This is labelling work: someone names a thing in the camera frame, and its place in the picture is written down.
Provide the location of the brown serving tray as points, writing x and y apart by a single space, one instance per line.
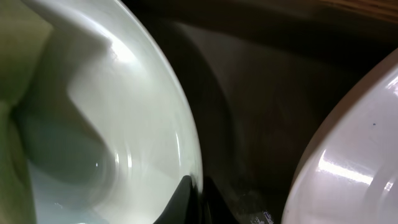
260 78

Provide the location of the white plate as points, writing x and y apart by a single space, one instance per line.
348 171
107 128

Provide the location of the green yellow sponge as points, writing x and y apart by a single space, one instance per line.
23 37

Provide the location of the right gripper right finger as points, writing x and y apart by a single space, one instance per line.
214 208

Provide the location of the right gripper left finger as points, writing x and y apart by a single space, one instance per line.
182 208

